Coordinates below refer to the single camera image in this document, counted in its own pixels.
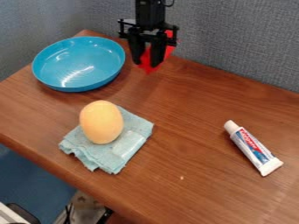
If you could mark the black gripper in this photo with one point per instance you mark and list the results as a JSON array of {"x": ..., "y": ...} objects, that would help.
[{"x": 147, "y": 29}]

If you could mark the red plastic block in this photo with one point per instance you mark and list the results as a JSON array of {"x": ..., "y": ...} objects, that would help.
[{"x": 153, "y": 49}]

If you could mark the blue plate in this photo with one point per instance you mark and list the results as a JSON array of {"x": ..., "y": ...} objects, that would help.
[{"x": 79, "y": 64}]

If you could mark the grey object under table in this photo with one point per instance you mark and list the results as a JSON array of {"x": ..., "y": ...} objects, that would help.
[{"x": 83, "y": 211}]

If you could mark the orange egg-shaped sponge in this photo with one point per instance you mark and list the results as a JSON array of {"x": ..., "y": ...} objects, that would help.
[{"x": 102, "y": 122}]

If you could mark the clear small plastic piece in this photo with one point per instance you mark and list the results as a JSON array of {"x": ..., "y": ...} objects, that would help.
[{"x": 129, "y": 144}]

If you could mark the light blue folded cloth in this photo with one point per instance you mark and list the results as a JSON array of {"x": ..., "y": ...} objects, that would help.
[{"x": 97, "y": 156}]

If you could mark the white toothpaste tube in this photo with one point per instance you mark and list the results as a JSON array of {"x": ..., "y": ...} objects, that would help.
[{"x": 257, "y": 152}]

